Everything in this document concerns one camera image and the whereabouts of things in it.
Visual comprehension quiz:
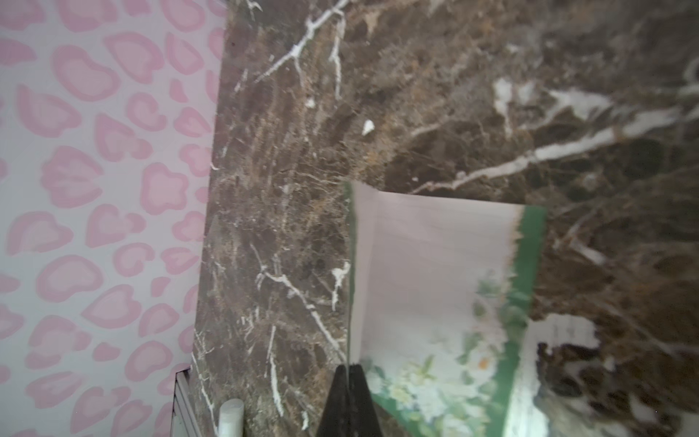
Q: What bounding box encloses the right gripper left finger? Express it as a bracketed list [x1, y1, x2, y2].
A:
[316, 365, 350, 437]

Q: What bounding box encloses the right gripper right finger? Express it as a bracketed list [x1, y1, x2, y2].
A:
[349, 364, 383, 437]

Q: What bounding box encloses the green floral letter paper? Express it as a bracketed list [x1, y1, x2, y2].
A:
[346, 182, 546, 436]

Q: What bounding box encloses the white glue stick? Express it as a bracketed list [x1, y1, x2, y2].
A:
[218, 399, 245, 437]

